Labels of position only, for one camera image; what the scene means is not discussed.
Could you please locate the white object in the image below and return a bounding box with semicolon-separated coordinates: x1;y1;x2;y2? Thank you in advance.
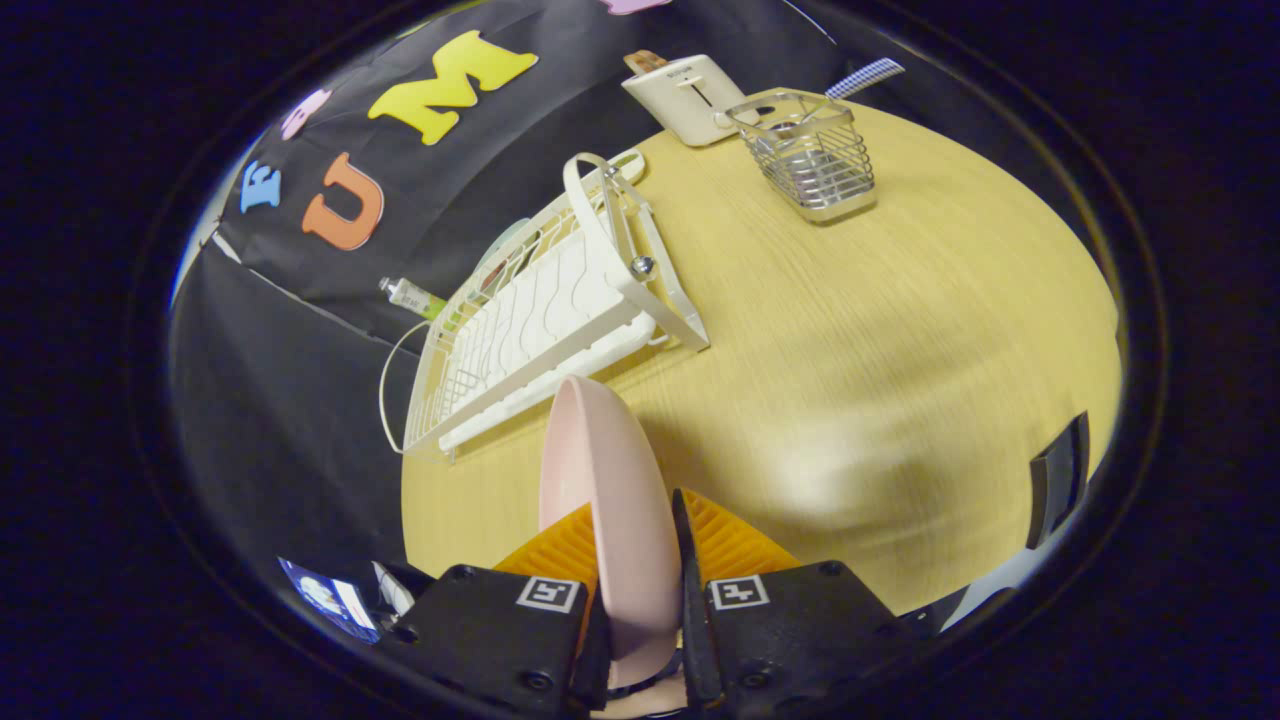
372;560;417;617

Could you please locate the clear bottle with green liquid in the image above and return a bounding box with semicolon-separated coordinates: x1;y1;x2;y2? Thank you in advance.
378;277;451;321

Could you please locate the pink plate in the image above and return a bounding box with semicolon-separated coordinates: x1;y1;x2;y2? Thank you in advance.
538;375;686;691

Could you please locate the white wire dish rack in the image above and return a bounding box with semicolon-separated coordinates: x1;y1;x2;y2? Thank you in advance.
378;150;711;463

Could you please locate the spoon with blue checked handle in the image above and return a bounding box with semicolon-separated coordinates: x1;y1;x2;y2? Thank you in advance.
790;57;906;131

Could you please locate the black flat panel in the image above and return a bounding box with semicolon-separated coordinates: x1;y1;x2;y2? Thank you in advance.
1027;410;1091;551

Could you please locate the silver wire basket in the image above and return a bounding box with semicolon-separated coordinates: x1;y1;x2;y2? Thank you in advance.
725;88;879;223

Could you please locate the blue lit screen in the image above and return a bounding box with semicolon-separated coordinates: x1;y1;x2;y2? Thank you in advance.
278;557;383;644

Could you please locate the pale green plate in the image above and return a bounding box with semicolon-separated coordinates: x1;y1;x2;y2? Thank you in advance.
475;218;536;291

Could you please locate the white toaster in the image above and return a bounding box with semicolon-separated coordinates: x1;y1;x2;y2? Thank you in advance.
621;55;761;148

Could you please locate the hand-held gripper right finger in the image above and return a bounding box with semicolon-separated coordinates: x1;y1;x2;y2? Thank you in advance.
670;488;931;716

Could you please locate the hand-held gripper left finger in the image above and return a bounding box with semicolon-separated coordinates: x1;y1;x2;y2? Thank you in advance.
380;500;613;716

